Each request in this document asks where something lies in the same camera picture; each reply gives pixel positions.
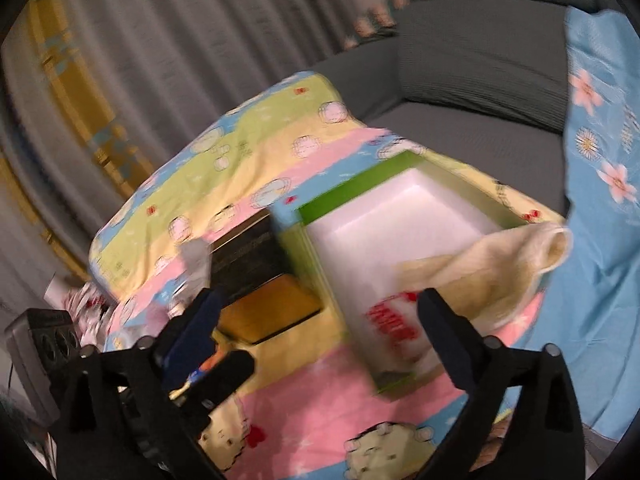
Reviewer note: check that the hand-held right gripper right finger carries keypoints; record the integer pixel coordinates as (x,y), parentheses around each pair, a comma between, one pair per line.
(450,340)

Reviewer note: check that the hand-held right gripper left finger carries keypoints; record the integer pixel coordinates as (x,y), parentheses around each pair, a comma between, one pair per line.
(196,327)

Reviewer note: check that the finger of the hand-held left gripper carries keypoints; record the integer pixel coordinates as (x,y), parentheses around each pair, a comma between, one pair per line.
(227,372)

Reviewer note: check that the cream cloth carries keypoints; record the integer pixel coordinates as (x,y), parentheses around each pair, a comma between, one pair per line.
(500,270)

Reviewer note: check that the green cardboard box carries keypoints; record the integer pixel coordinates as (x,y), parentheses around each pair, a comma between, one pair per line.
(380,240)

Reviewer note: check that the grey purple cloth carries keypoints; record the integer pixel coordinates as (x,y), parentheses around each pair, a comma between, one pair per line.
(197,257)

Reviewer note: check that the black box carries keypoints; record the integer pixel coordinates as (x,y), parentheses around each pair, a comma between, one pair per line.
(245,265)

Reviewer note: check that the pile of clothes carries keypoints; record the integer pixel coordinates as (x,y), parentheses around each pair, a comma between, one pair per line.
(87,305)

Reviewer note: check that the grey power strip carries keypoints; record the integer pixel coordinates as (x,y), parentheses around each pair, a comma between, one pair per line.
(30,360)

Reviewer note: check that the blue floral cloth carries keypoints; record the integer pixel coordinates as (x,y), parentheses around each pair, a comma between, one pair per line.
(600,260)

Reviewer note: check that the cartoon printed blanket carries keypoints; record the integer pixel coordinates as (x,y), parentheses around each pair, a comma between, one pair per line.
(225,160)

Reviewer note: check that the yellow patterned curtain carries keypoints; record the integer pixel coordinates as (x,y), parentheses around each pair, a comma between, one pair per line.
(75,85)

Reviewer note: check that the grey sofa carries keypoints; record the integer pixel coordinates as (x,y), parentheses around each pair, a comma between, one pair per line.
(475,60)

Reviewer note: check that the grey curtain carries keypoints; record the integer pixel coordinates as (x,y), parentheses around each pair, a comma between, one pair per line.
(175,35)

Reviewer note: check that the patterned cushion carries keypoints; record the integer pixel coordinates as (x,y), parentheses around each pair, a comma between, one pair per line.
(375,20)

